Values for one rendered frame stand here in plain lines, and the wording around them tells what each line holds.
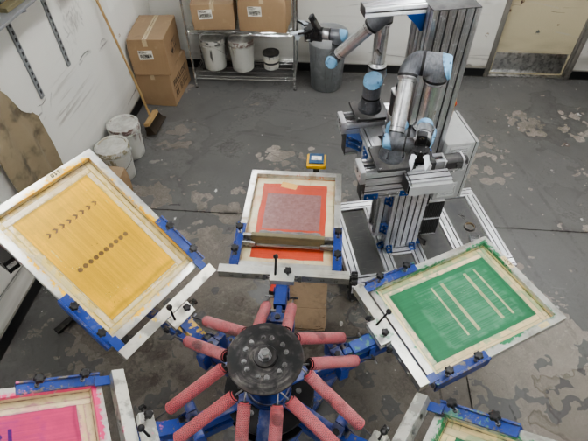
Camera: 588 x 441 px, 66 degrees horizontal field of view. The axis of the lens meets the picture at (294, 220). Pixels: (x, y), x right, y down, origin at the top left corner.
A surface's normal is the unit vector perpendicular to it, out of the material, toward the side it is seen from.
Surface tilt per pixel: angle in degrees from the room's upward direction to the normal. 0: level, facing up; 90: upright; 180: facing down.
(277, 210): 0
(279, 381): 0
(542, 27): 90
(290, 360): 0
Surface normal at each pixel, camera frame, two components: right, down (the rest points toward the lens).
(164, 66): -0.01, 0.74
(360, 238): -0.01, -0.68
